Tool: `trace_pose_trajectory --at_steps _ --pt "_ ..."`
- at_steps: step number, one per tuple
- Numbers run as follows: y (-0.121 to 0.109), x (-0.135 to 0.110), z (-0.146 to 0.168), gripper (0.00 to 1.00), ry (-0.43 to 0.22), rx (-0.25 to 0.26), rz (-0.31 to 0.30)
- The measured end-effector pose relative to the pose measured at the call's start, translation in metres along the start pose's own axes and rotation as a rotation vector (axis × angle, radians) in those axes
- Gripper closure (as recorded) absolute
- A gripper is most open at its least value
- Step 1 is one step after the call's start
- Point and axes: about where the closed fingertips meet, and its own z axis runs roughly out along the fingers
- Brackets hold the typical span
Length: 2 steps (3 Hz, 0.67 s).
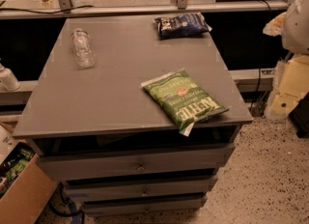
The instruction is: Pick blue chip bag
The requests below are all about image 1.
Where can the blue chip bag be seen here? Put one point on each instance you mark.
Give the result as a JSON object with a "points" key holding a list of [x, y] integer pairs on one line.
{"points": [[182, 26]]}

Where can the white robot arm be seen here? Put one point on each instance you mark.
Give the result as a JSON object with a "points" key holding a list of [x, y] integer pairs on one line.
{"points": [[290, 82]]}

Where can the green Kettle chip bag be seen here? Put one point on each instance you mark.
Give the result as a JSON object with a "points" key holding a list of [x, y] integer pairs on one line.
{"points": [[185, 102]]}

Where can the grey drawer cabinet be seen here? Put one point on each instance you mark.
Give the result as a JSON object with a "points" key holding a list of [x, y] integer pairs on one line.
{"points": [[104, 108]]}

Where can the top grey drawer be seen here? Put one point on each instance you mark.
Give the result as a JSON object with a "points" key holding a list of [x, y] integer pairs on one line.
{"points": [[138, 162]]}

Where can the grey drawer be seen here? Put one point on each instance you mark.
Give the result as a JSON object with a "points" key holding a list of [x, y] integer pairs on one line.
{"points": [[183, 202], [141, 188], [138, 162]]}

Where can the clear plastic water bottle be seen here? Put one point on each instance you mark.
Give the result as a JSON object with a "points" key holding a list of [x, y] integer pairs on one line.
{"points": [[84, 52]]}

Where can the middle grey drawer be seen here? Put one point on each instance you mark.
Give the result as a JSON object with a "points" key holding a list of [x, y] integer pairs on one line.
{"points": [[141, 188]]}

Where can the bottom grey drawer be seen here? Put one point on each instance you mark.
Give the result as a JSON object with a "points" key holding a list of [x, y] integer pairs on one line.
{"points": [[183, 202]]}

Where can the white cylinder at left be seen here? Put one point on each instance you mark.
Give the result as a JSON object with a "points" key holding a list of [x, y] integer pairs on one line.
{"points": [[8, 79]]}

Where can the cardboard box with items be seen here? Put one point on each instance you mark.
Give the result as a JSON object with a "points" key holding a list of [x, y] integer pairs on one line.
{"points": [[26, 198]]}

